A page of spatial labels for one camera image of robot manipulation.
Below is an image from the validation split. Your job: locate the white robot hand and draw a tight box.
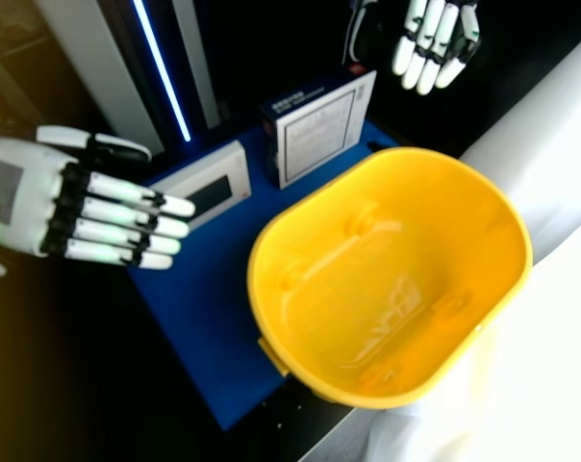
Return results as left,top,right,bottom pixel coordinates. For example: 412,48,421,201
341,0,484,96
0,124,196,270

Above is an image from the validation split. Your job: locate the dark blue product box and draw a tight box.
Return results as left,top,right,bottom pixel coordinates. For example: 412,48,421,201
259,69,378,191

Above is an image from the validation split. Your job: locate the white product box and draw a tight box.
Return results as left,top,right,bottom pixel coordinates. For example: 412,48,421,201
150,139,252,231

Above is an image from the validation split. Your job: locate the white column with blue light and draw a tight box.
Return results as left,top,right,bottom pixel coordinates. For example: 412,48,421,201
33,0,222,155

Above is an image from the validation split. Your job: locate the blue board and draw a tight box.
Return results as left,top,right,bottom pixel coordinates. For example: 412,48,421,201
126,117,402,432

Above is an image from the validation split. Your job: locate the yellow plastic basket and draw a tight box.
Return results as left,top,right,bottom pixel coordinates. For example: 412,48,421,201
245,146,535,410

